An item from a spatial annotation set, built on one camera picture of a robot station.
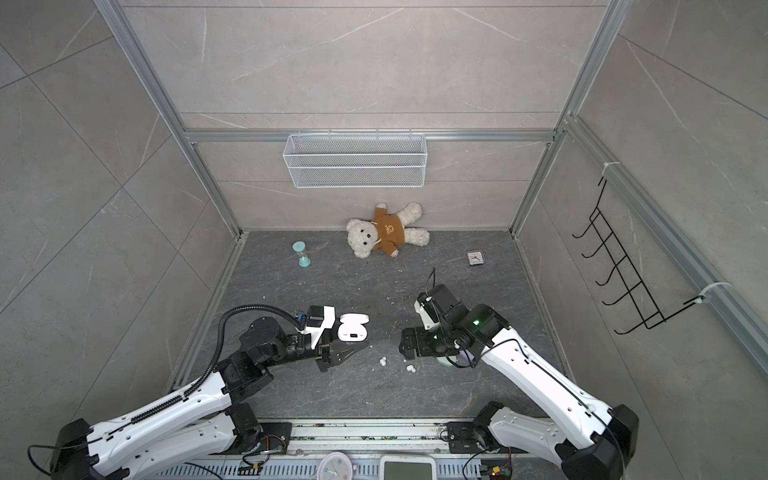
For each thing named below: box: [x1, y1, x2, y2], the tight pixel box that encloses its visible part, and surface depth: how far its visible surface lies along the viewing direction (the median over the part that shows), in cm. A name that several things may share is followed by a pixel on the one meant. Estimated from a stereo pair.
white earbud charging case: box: [337, 313, 370, 342], surface depth 59 cm
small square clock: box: [467, 250, 485, 267], surface depth 112 cm
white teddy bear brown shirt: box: [346, 202, 430, 258], surface depth 113 cm
